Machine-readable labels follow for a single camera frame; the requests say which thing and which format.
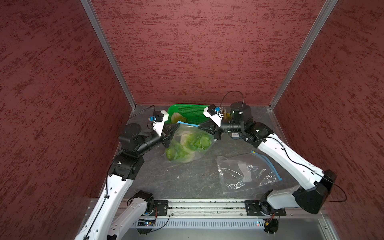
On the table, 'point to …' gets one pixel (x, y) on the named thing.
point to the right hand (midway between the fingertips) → (200, 128)
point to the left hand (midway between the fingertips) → (177, 127)
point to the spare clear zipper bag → (245, 172)
